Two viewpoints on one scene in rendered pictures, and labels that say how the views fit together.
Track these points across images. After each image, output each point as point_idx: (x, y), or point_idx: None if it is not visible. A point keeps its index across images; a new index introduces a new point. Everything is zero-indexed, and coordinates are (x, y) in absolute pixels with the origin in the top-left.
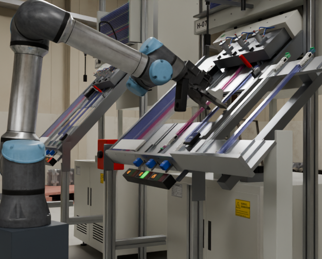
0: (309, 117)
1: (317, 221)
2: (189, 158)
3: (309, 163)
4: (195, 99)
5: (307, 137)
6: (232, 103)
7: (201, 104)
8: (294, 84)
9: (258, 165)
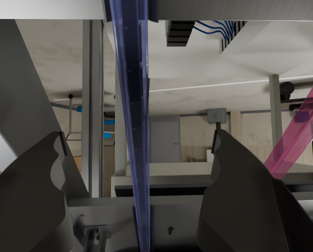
0: (84, 125)
1: None
2: None
3: (84, 52)
4: (254, 221)
5: (87, 92)
6: (13, 159)
7: (219, 163)
8: (177, 181)
9: (182, 28)
